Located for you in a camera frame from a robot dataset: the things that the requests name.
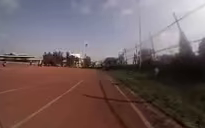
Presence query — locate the white building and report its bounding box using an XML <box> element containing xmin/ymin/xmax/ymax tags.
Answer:
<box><xmin>69</xmin><ymin>53</ymin><xmax>83</xmax><ymax>68</ymax></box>

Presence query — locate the red running track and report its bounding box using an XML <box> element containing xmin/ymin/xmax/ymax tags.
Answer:
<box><xmin>0</xmin><ymin>63</ymin><xmax>154</xmax><ymax>128</ymax></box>

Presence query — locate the row of trees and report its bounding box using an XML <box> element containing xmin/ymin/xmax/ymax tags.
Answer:
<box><xmin>41</xmin><ymin>49</ymin><xmax>93</xmax><ymax>68</ymax></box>

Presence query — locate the tall mesh fence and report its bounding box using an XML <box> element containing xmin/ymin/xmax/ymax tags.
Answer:
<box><xmin>118</xmin><ymin>0</ymin><xmax>205</xmax><ymax>73</ymax></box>

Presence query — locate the row of dark bushes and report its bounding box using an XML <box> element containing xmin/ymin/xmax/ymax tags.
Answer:
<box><xmin>103</xmin><ymin>31</ymin><xmax>205</xmax><ymax>83</ymax></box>

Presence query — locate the low flat-roofed building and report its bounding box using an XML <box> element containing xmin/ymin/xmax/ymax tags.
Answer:
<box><xmin>0</xmin><ymin>52</ymin><xmax>43</xmax><ymax>65</ymax></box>

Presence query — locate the grass strip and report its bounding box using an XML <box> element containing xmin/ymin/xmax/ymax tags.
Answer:
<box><xmin>106</xmin><ymin>68</ymin><xmax>205</xmax><ymax>128</ymax></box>

